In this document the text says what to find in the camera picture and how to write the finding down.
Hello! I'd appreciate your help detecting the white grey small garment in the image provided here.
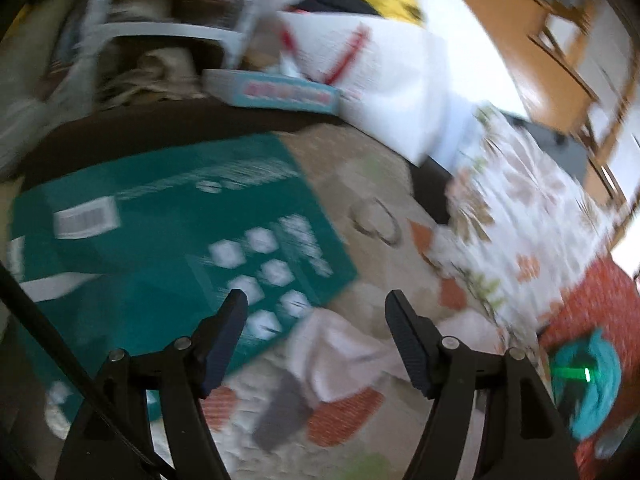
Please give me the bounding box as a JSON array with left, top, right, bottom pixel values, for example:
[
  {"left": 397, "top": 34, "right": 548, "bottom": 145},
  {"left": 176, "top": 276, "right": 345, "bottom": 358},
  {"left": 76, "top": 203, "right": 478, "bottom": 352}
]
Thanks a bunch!
[{"left": 252, "top": 308, "right": 507, "bottom": 453}]

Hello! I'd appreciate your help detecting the teal plush towel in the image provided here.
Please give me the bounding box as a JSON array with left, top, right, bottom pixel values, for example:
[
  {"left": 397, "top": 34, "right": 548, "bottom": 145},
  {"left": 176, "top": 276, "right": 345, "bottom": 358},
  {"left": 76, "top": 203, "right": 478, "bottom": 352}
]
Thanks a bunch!
[{"left": 550, "top": 328, "right": 622, "bottom": 442}]

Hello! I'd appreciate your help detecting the red floral blanket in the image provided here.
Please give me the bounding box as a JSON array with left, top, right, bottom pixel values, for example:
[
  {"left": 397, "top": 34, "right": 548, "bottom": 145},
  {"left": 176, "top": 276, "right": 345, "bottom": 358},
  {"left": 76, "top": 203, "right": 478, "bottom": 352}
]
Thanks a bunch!
[{"left": 539, "top": 257, "right": 639, "bottom": 479}]

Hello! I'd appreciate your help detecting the teal cardboard box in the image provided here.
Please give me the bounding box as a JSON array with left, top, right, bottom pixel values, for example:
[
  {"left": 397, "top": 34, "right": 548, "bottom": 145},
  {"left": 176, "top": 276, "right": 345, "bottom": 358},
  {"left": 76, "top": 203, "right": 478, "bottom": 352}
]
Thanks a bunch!
[{"left": 6, "top": 131, "right": 359, "bottom": 424}]

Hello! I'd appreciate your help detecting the floral white pillow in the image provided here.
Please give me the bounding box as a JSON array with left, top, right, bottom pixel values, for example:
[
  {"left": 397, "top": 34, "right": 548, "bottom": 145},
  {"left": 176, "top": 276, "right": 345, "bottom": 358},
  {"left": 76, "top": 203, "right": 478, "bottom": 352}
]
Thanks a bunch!
[{"left": 427, "top": 106, "right": 616, "bottom": 334}]

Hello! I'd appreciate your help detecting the heart pattern quilt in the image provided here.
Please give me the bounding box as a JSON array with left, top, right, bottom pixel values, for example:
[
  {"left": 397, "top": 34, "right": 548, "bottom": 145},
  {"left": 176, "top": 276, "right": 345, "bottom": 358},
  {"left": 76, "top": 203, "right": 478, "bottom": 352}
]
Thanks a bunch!
[{"left": 0, "top": 121, "right": 551, "bottom": 480}]

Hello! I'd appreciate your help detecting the light blue flat box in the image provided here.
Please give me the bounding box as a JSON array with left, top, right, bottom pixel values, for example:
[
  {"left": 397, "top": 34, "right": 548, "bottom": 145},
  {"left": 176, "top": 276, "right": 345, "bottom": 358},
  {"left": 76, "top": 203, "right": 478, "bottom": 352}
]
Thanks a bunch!
[{"left": 202, "top": 70, "right": 340, "bottom": 116}]

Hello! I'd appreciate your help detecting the white red plastic bag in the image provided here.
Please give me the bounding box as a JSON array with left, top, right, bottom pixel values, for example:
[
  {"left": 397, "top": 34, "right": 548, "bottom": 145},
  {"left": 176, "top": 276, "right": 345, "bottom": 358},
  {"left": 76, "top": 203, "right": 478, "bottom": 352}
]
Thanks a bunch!
[{"left": 277, "top": 11, "right": 474, "bottom": 165}]

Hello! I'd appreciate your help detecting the wooden headboard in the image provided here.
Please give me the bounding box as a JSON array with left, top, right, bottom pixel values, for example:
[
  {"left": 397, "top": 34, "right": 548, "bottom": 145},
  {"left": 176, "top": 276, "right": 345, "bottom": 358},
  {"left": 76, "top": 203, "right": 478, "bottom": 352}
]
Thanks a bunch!
[{"left": 463, "top": 0, "right": 639, "bottom": 243}]

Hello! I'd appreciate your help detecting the black cable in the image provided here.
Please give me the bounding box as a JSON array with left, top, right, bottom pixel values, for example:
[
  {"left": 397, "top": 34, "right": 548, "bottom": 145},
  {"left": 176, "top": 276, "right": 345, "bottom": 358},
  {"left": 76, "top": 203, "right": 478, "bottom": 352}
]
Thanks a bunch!
[{"left": 0, "top": 261, "right": 177, "bottom": 480}]

